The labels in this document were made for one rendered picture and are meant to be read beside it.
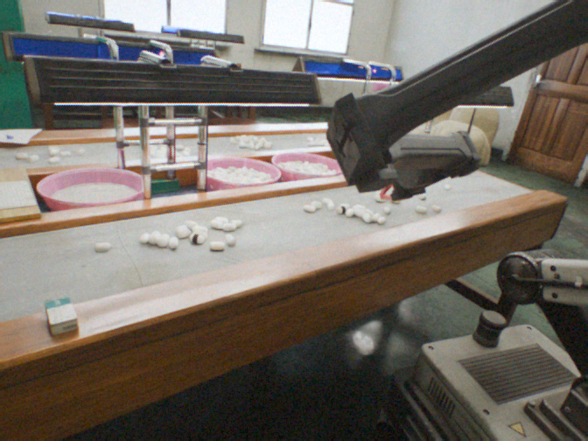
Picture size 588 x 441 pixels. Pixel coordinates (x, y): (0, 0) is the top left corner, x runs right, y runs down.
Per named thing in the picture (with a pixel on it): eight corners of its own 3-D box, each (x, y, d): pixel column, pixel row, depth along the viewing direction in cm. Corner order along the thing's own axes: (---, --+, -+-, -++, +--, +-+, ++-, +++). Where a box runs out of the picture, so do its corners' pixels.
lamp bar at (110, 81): (322, 105, 103) (325, 75, 100) (31, 104, 67) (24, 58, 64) (303, 99, 108) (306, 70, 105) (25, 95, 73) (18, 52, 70)
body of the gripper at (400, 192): (384, 174, 96) (407, 162, 90) (412, 171, 102) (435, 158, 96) (393, 200, 95) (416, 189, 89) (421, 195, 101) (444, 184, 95)
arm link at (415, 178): (483, 166, 83) (463, 130, 85) (451, 174, 77) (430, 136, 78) (439, 192, 93) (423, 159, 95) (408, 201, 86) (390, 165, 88)
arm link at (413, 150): (380, 177, 53) (345, 106, 55) (348, 197, 56) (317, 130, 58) (490, 167, 84) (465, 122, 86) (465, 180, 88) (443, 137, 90)
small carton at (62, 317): (79, 328, 60) (77, 318, 60) (52, 336, 58) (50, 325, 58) (71, 306, 65) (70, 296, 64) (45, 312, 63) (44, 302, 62)
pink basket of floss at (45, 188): (165, 207, 123) (165, 178, 119) (112, 246, 99) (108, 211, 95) (87, 191, 127) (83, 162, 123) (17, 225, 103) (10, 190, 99)
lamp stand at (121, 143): (179, 191, 136) (178, 46, 117) (116, 198, 125) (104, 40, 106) (160, 172, 149) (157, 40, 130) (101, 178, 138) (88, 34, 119)
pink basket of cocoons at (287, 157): (353, 195, 153) (358, 171, 149) (296, 205, 137) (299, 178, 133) (311, 172, 171) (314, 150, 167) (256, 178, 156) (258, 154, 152)
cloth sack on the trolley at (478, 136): (491, 168, 407) (503, 130, 391) (443, 172, 369) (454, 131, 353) (447, 151, 449) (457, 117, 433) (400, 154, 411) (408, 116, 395)
